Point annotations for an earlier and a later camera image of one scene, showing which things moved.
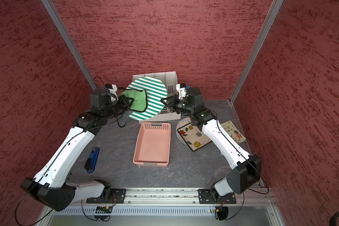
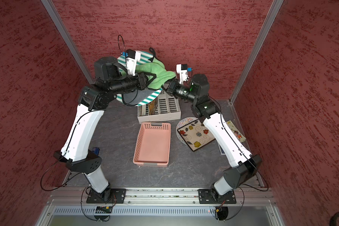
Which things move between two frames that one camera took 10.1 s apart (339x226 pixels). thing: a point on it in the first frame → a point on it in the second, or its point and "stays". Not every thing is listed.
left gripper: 123,99 → 141,83
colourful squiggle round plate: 182,123 stays
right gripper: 173,100 → 171,88
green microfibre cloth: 140,103 → 157,67
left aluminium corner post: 62,29 stays
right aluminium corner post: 268,24 stays
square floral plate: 194,137 stays
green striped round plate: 156,91 → 139,97
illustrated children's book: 233,132 stays
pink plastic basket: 152,144 stays
